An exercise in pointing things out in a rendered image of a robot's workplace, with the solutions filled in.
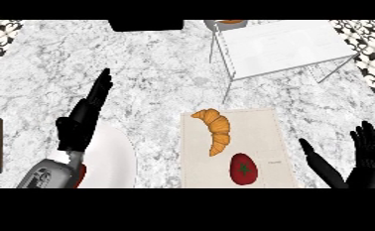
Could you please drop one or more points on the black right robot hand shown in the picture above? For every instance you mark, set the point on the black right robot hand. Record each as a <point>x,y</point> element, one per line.
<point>364,172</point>

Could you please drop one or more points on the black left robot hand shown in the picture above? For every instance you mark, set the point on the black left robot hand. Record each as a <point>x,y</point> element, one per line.
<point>81,122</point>

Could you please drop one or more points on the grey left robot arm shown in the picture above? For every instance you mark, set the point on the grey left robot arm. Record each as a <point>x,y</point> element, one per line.
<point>51,173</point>

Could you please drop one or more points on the beige placemat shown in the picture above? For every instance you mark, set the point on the beige placemat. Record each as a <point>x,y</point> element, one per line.
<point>264,142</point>

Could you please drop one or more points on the red tomato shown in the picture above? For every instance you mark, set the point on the red tomato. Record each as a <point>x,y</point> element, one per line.
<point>243,170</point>

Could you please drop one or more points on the white plate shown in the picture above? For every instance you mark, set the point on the white plate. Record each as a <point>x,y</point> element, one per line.
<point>110,159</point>

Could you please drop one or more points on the orange croissant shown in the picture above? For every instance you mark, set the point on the orange croissant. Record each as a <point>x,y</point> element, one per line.
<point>219,129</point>

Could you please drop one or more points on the black appliance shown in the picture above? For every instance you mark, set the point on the black appliance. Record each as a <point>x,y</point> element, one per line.
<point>145,25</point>

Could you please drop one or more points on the grey bowl with orange food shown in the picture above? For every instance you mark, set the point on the grey bowl with orange food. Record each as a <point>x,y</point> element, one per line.
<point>230,23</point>

